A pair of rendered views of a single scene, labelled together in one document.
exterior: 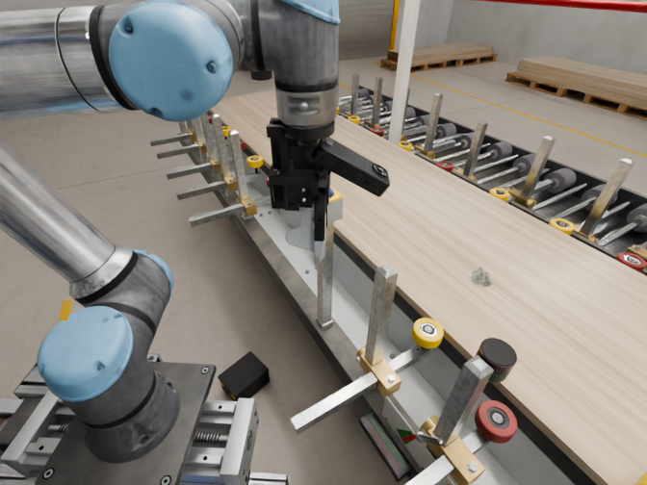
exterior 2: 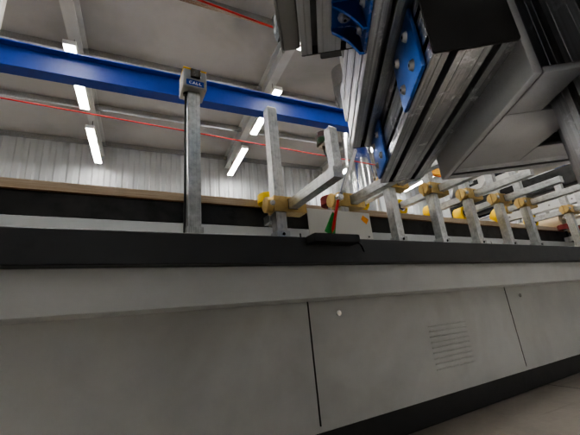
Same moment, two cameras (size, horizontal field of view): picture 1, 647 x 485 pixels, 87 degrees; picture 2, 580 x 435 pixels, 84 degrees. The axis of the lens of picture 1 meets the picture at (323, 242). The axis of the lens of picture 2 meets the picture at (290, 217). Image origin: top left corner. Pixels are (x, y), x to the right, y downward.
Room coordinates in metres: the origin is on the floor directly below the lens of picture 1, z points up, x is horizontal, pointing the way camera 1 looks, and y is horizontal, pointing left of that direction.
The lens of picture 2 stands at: (0.48, 0.82, 0.47)
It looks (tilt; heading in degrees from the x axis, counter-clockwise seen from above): 17 degrees up; 271
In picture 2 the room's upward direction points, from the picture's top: 6 degrees counter-clockwise
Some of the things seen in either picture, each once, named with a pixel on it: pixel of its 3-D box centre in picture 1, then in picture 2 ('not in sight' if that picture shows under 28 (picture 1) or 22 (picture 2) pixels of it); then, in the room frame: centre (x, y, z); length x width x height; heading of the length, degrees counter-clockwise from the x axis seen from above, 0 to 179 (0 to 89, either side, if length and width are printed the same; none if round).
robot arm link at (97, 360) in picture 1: (100, 360); not in sight; (0.30, 0.34, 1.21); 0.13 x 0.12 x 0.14; 4
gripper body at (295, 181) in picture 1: (302, 164); not in sight; (0.44, 0.03, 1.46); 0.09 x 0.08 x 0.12; 87
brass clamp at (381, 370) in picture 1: (377, 369); (284, 206); (0.52, -0.15, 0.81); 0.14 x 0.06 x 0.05; 31
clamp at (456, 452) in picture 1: (450, 448); (345, 202); (0.31, -0.28, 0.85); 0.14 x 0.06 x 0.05; 31
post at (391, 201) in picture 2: not in sight; (391, 200); (0.11, -0.39, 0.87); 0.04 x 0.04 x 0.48; 31
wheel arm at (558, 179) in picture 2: not in sight; (504, 198); (-0.58, -0.78, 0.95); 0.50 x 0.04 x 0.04; 121
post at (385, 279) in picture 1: (376, 336); (274, 170); (0.54, -0.14, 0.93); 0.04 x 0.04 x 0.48; 31
